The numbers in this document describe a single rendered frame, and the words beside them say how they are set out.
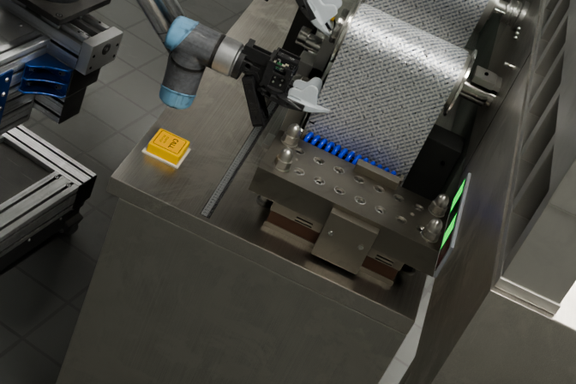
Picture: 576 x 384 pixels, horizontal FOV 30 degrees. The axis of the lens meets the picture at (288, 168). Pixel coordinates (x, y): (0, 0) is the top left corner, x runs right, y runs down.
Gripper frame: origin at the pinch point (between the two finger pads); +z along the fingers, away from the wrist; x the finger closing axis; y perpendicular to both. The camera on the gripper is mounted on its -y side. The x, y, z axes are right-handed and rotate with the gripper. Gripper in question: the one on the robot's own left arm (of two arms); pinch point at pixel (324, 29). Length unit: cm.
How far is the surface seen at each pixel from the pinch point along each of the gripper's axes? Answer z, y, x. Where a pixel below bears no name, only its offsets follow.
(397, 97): 17.4, 9.0, -5.2
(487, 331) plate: 20, 36, -89
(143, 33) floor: 20, -145, 182
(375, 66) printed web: 9.7, 8.1, -5.1
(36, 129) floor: 17, -147, 92
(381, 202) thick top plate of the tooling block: 32.4, 0.5, -17.8
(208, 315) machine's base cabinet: 38, -40, -31
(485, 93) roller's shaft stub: 25.2, 24.1, -0.3
